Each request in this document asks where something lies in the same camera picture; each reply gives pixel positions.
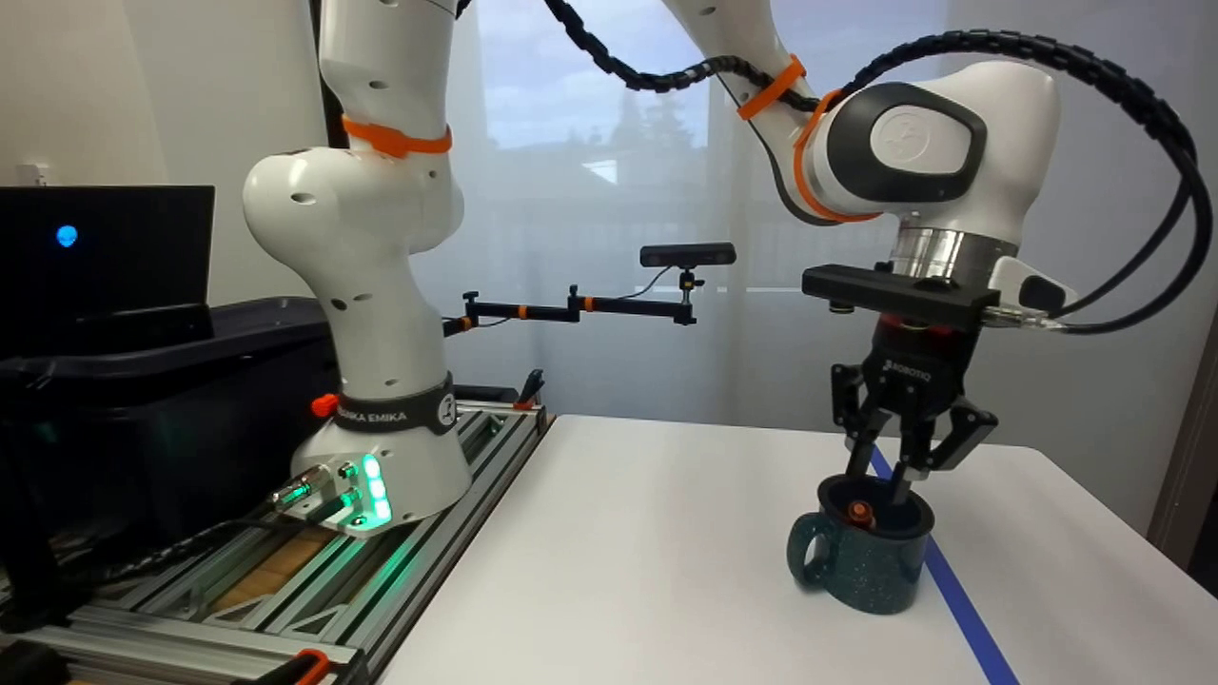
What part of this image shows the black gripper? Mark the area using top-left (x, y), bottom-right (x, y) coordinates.
top-left (830, 313), bottom-right (1005, 511)

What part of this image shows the dark green speckled mug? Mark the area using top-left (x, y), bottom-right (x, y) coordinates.
top-left (785, 473), bottom-right (941, 622)

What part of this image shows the blue tape strip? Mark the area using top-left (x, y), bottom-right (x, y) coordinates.
top-left (865, 443), bottom-right (1020, 685)

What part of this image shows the white sheer window curtain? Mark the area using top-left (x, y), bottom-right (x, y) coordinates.
top-left (433, 0), bottom-right (1218, 443)

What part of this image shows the black storage bin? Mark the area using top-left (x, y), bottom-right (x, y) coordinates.
top-left (0, 292), bottom-right (346, 562)

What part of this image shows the black monitor with blue light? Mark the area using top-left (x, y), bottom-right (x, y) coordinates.
top-left (0, 183), bottom-right (217, 357)

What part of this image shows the black stereo camera bar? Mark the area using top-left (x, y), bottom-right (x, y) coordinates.
top-left (636, 240), bottom-right (741, 275)

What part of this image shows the black articulated camera mount arm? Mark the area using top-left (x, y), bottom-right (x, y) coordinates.
top-left (443, 265), bottom-right (705, 344)

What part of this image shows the black corrugated cable conduit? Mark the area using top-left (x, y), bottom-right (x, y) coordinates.
top-left (544, 0), bottom-right (1201, 344)

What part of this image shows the aluminium rail base frame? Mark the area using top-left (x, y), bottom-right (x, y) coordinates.
top-left (0, 386), bottom-right (556, 685)

